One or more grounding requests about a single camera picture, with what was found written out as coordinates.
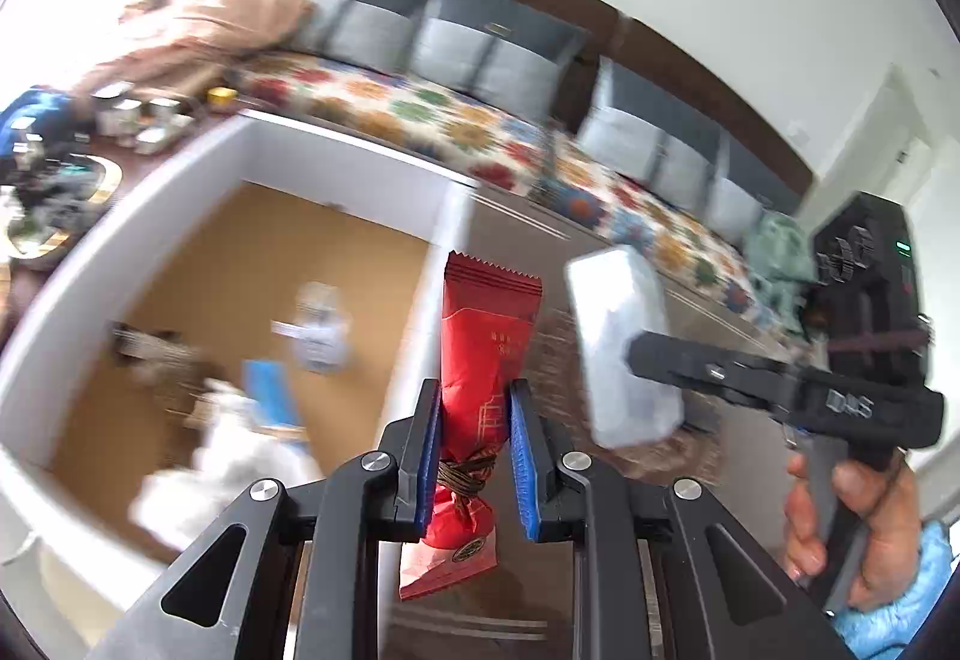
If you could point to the white wall socket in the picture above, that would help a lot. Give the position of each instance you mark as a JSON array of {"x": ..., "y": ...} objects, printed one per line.
[{"x": 801, "y": 133}]

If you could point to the metal hair claw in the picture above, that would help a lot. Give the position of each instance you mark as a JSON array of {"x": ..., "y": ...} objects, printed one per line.
[{"x": 154, "y": 352}]

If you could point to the yellow tin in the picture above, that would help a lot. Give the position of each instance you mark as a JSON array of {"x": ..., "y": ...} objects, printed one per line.
[{"x": 220, "y": 97}]

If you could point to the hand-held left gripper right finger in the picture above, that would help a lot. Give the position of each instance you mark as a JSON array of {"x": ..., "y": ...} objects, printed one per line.
[{"x": 525, "y": 465}]

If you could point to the person's right hand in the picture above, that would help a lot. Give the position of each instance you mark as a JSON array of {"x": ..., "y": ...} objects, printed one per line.
[{"x": 885, "y": 525}]

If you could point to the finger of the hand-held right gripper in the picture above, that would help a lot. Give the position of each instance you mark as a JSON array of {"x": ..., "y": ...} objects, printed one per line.
[
  {"x": 742, "y": 401},
  {"x": 712, "y": 360}
]

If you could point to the white sock with dotted sole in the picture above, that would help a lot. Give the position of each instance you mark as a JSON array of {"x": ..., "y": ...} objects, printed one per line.
[{"x": 217, "y": 487}]

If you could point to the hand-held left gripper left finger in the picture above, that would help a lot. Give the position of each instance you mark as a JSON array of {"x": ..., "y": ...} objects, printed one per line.
[{"x": 429, "y": 457}]

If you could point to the blue cloth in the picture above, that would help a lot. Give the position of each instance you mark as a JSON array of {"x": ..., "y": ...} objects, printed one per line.
[{"x": 34, "y": 120}]

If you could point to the cluttered tray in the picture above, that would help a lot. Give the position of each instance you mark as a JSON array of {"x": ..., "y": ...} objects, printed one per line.
[{"x": 52, "y": 202}]

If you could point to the white jar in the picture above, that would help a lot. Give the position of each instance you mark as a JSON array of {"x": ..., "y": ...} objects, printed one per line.
[
  {"x": 161, "y": 109},
  {"x": 154, "y": 139},
  {"x": 112, "y": 97}
]

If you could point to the pink blanket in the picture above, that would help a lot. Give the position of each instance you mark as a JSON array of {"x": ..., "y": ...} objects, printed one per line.
[{"x": 202, "y": 22}]

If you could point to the red snack packet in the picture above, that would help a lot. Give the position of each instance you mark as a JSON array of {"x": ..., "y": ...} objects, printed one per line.
[{"x": 480, "y": 345}]

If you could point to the green towel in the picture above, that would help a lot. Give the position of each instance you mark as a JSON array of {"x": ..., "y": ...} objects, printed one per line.
[{"x": 780, "y": 262}]

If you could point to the grey two-tone cushion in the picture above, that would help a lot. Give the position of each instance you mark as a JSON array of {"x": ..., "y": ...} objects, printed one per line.
[
  {"x": 739, "y": 195},
  {"x": 352, "y": 30},
  {"x": 487, "y": 49},
  {"x": 645, "y": 135}
]

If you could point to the blue white toothpaste box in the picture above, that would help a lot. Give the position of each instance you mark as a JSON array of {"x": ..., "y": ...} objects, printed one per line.
[{"x": 274, "y": 397}]

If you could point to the white cardboard box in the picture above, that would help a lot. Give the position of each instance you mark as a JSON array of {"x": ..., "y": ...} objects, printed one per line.
[{"x": 187, "y": 255}]

